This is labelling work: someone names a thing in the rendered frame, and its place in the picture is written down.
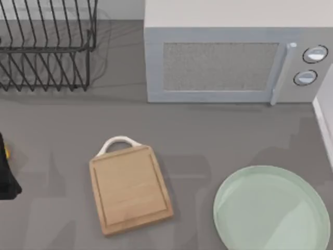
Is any microwave door handle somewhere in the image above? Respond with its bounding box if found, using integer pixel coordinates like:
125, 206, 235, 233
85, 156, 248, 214
270, 42, 298, 106

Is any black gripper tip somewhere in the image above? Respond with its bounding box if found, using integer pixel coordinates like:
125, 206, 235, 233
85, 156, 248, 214
0, 132, 23, 201

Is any pale microwave oven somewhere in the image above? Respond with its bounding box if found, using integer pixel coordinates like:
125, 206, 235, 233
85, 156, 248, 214
143, 0, 333, 106

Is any small microwave knob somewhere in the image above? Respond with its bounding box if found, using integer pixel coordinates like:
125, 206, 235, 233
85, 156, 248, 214
293, 69, 318, 86

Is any wooden cutting board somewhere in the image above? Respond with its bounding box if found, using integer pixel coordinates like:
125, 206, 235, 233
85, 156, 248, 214
88, 135, 174, 237

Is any pale green plate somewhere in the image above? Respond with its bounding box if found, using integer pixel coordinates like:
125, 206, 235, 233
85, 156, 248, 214
213, 165, 331, 250

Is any black wire dish rack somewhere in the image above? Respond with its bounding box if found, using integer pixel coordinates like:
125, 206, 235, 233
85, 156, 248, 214
0, 0, 99, 92

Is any large microwave knob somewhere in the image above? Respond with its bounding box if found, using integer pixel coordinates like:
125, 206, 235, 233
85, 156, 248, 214
302, 44, 329, 64

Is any microwave oven door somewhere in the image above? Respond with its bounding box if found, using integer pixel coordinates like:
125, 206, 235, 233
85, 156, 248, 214
144, 27, 289, 103

